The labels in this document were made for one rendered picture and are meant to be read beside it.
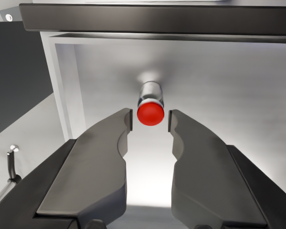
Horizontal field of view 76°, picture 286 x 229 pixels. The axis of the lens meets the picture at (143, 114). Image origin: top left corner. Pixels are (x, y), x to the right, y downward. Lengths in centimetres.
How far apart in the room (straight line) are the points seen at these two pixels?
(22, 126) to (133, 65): 140
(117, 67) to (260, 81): 13
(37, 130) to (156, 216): 127
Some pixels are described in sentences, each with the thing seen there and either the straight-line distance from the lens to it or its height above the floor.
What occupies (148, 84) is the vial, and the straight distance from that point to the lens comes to 17.
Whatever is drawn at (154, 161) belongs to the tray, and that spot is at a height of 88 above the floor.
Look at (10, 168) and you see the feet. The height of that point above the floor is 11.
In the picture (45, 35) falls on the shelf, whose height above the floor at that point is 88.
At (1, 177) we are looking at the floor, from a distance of 201.
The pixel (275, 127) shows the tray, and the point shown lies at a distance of 23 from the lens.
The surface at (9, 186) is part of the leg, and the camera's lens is 169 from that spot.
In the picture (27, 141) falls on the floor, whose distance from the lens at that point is 160.
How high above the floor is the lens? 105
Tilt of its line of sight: 62 degrees down
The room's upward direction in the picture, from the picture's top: 174 degrees counter-clockwise
